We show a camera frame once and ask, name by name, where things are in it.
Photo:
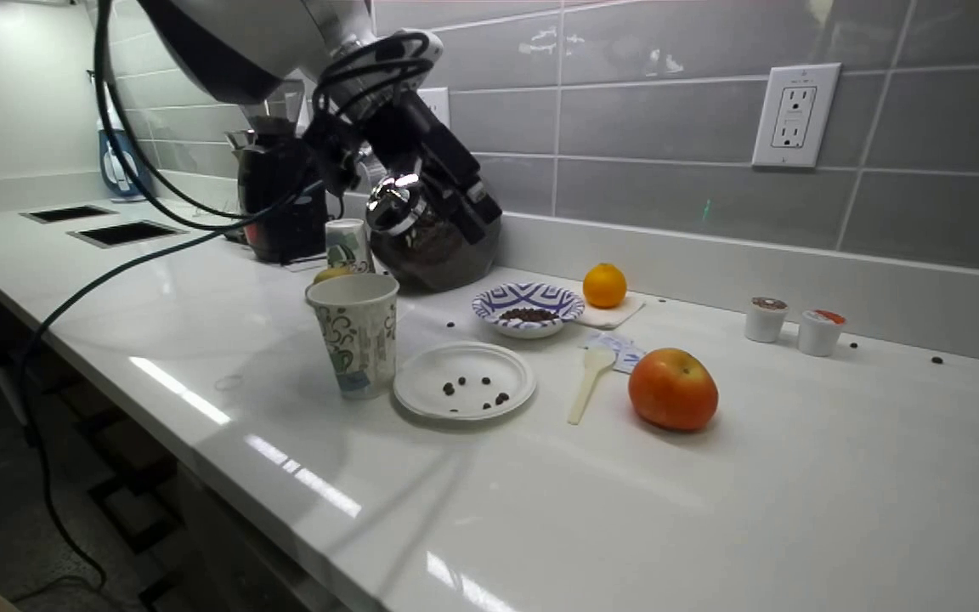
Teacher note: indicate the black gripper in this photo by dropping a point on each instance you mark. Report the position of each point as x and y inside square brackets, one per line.
[382, 136]

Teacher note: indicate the blue patterned paper bowl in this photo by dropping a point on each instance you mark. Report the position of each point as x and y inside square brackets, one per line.
[493, 325]

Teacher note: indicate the white paper plate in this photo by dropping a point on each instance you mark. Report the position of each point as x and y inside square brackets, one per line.
[433, 401]

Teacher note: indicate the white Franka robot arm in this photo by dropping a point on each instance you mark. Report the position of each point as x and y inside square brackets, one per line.
[254, 34]

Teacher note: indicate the glass coffee bean jar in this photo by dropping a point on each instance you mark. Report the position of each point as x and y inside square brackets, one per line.
[433, 265]

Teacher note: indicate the upturned patterned paper cup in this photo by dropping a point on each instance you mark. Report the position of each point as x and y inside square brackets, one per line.
[345, 243]

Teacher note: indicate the green yellow pear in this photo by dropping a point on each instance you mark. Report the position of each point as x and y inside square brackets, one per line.
[334, 274]

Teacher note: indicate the coffee bean pile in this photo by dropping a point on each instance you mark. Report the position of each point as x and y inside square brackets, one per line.
[527, 313]

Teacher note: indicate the black coffee grinder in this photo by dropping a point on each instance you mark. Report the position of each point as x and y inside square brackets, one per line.
[280, 221]

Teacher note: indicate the orange fruit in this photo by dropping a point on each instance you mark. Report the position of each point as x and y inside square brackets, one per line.
[605, 287]

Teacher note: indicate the cream plastic spoon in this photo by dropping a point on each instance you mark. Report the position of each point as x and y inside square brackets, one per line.
[592, 376]

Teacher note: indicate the blue white sugar packet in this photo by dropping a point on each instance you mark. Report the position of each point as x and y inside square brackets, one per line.
[626, 350]

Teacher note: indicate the red yellow apple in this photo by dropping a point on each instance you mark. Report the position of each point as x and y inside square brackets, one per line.
[673, 392]

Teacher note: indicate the blue spray bottle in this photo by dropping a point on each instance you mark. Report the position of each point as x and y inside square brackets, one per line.
[133, 183]

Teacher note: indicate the small white red containers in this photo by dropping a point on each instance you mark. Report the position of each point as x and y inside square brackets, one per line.
[826, 337]

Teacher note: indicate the white wall outlet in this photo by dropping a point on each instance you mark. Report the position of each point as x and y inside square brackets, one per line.
[796, 114]
[441, 103]

